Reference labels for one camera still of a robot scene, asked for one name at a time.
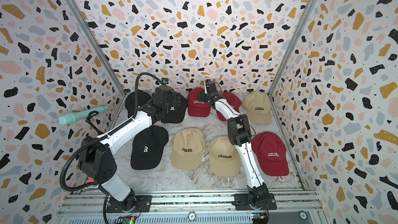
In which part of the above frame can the red cap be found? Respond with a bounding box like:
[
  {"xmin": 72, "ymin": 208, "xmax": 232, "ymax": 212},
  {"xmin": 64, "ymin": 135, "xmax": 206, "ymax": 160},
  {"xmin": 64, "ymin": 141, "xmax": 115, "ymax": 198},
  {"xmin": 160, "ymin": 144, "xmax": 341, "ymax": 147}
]
[
  {"xmin": 187, "ymin": 88, "xmax": 211, "ymax": 117},
  {"xmin": 216, "ymin": 92, "xmax": 242, "ymax": 122},
  {"xmin": 251, "ymin": 132, "xmax": 289, "ymax": 177}
]

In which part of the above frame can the beige cap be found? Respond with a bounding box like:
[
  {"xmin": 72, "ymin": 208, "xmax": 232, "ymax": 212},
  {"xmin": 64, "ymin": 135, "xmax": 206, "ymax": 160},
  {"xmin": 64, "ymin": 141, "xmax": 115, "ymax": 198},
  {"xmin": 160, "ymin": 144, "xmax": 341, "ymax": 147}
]
[
  {"xmin": 208, "ymin": 136, "xmax": 240, "ymax": 177},
  {"xmin": 243, "ymin": 91, "xmax": 272, "ymax": 124},
  {"xmin": 171, "ymin": 128, "xmax": 206, "ymax": 170}
]

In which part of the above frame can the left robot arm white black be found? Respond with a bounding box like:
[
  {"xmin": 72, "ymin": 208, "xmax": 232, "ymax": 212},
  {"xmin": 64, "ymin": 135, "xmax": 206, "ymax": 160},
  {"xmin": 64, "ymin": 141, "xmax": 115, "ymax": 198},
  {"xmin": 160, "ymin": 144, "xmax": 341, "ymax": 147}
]
[{"xmin": 78, "ymin": 85, "xmax": 182, "ymax": 211}]

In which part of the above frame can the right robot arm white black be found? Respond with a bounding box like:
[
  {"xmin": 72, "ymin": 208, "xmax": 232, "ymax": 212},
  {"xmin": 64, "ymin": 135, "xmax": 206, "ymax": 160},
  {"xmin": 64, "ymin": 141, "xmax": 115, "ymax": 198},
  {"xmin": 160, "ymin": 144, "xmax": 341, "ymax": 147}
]
[{"xmin": 198, "ymin": 79, "xmax": 269, "ymax": 209}]

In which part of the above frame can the black cap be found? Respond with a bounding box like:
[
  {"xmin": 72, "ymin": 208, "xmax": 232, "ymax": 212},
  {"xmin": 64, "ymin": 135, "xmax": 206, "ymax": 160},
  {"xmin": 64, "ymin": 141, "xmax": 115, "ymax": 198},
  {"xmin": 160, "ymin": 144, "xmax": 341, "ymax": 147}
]
[
  {"xmin": 125, "ymin": 90, "xmax": 151, "ymax": 112},
  {"xmin": 161, "ymin": 93, "xmax": 188, "ymax": 123},
  {"xmin": 130, "ymin": 125, "xmax": 169, "ymax": 170}
]

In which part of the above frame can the black cap far left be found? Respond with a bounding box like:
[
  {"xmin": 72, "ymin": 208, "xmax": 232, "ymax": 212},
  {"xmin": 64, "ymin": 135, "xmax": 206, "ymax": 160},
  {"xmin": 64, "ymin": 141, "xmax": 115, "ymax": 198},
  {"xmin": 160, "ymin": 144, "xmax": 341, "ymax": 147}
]
[{"xmin": 125, "ymin": 90, "xmax": 151, "ymax": 112}]

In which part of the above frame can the black cap front left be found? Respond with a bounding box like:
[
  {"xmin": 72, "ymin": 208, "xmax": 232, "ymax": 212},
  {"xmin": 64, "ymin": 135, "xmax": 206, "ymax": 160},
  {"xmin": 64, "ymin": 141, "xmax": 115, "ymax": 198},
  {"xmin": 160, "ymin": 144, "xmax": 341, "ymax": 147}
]
[{"xmin": 130, "ymin": 125, "xmax": 169, "ymax": 170}]

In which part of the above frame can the mint green microphone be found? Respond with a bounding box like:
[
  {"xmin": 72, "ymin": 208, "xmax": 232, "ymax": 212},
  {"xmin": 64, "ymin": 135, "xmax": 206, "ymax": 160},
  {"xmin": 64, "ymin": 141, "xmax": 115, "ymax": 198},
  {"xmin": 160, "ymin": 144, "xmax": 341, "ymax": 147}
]
[{"xmin": 58, "ymin": 106, "xmax": 109, "ymax": 125}]

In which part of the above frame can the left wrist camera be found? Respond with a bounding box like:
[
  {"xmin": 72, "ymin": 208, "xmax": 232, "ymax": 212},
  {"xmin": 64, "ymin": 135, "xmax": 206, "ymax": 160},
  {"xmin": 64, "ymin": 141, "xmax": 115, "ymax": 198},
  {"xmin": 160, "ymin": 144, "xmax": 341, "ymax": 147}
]
[{"xmin": 161, "ymin": 77, "xmax": 170, "ymax": 86}]

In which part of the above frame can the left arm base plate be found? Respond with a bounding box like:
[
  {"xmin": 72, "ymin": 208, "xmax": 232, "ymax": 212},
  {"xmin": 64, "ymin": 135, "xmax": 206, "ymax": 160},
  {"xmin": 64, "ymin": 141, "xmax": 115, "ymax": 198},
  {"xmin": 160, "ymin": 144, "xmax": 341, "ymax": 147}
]
[{"xmin": 106, "ymin": 195, "xmax": 152, "ymax": 213}]

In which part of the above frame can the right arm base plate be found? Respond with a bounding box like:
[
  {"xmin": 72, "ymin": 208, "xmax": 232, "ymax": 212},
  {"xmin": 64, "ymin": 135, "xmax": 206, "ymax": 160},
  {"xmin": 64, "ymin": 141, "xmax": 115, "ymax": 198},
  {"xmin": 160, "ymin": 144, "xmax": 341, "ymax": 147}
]
[{"xmin": 232, "ymin": 193, "xmax": 277, "ymax": 211}]

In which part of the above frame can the colourful box by left wall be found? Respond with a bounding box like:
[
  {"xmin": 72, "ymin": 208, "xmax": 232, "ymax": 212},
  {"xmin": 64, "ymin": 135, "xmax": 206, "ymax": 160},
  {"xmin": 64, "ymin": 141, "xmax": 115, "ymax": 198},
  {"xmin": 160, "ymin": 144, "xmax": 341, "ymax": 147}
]
[{"xmin": 84, "ymin": 177, "xmax": 96, "ymax": 190}]

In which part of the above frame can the black corrugated cable conduit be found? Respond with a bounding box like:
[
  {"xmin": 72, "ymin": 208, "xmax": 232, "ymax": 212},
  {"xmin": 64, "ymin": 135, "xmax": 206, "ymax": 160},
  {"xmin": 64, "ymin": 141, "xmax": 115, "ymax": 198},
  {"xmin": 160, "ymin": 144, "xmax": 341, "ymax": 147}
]
[{"xmin": 58, "ymin": 72, "xmax": 164, "ymax": 192}]

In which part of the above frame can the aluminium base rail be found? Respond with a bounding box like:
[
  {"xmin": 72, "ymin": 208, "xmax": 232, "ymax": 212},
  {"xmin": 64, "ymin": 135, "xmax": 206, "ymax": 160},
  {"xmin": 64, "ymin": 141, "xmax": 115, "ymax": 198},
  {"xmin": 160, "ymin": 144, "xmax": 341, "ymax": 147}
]
[{"xmin": 54, "ymin": 189, "xmax": 328, "ymax": 224}]

